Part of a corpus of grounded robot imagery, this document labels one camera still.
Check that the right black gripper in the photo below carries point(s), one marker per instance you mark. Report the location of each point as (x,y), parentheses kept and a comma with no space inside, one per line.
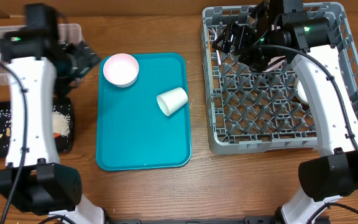
(239,46)

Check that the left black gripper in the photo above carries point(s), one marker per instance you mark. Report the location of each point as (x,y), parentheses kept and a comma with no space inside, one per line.
(85,58)

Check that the white round plate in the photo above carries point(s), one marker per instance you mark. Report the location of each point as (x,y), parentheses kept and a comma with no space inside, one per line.
(275,36)

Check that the white bowl with scraps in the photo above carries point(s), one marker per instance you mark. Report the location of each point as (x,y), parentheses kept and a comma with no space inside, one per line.
(121,70)

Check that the grey dishwasher rack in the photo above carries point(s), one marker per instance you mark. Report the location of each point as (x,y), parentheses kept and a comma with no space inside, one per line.
(250,112)

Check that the white bowl with peanuts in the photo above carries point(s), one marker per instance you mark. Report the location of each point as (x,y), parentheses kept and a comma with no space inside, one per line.
(300,92)

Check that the white paper cup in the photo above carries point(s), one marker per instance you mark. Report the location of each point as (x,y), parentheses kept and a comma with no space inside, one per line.
(170,101)

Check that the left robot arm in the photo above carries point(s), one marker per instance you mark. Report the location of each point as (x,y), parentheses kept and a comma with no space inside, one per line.
(40,67)

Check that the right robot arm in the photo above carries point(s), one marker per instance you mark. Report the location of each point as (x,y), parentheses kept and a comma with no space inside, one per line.
(312,53)

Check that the wooden chopstick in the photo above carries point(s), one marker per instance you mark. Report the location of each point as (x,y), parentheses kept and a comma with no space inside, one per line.
(209,45)

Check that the peanuts and rice pile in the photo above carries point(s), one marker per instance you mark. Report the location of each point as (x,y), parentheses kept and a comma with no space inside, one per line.
(61,124)

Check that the teal serving tray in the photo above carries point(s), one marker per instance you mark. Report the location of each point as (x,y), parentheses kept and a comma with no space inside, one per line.
(132,131)

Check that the black plastic tray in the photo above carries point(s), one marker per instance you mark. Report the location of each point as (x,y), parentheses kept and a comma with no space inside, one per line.
(56,102)

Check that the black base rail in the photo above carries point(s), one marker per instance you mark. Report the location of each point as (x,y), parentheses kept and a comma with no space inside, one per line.
(197,221)

